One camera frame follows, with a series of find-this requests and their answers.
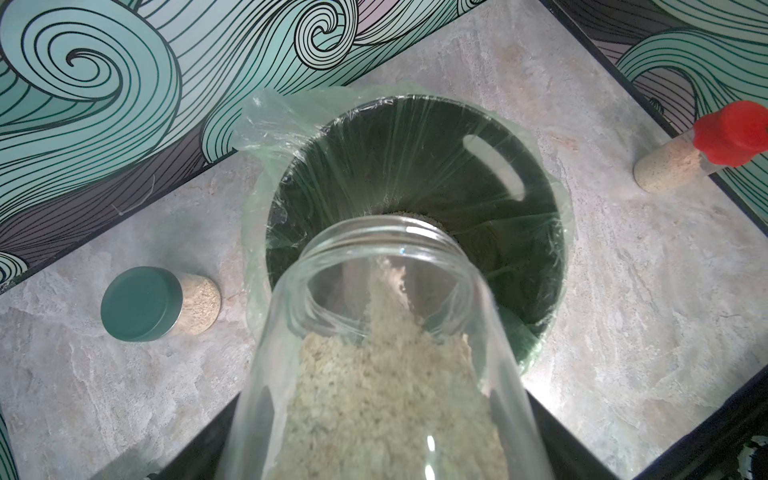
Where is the black corner frame post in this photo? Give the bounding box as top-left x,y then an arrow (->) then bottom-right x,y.
540,0 -> 767,235

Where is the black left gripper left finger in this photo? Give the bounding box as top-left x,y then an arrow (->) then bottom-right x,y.
146,396 -> 239,480

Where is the black bin with green liner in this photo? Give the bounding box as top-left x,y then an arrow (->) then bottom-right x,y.
233,84 -> 573,371

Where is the glass oatmeal jar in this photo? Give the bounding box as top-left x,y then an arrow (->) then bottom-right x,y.
216,218 -> 553,479

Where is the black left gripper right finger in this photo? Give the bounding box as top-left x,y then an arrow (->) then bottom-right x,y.
527,392 -> 618,480

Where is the red-lidded oatmeal jar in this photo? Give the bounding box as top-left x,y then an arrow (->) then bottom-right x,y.
633,100 -> 767,194

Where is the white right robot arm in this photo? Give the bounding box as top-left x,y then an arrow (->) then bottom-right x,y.
638,368 -> 767,479

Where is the green-lidded oatmeal jar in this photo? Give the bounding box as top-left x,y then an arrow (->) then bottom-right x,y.
100,266 -> 222,343

